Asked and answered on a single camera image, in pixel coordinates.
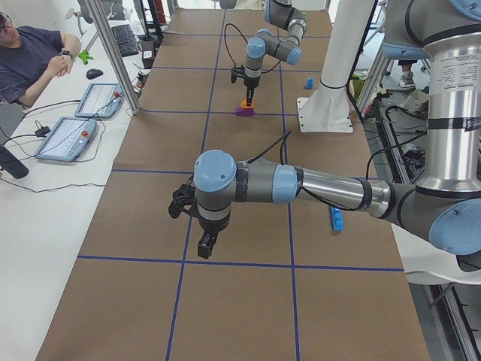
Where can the seated person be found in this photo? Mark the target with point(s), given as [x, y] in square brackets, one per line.
[30, 58]

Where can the purple trapezoid block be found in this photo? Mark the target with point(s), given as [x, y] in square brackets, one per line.
[244, 112]

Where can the long blue brick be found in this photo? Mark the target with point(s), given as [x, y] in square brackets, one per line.
[337, 222]

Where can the green toy figure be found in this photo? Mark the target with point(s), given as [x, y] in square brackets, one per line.
[85, 56]

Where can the teach pendant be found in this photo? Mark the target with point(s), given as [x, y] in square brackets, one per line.
[67, 139]
[101, 100]

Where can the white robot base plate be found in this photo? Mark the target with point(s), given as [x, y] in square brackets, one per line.
[332, 117]

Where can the aluminium frame post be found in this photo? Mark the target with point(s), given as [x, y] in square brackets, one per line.
[103, 29]

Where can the far teach pendant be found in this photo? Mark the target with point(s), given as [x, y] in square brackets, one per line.
[101, 100]

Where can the black computer mouse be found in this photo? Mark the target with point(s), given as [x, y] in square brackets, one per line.
[93, 73]

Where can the black keyboard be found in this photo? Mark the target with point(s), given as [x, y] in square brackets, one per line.
[125, 40]

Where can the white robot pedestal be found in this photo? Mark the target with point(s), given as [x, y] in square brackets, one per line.
[350, 27]

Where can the white chair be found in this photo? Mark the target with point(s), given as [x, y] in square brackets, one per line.
[425, 264]

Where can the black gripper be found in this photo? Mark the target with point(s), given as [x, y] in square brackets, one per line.
[210, 229]
[250, 86]

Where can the near teach pendant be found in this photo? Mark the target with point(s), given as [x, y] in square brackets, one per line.
[67, 139]

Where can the orange trapezoid block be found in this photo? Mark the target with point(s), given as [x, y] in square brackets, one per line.
[246, 105]

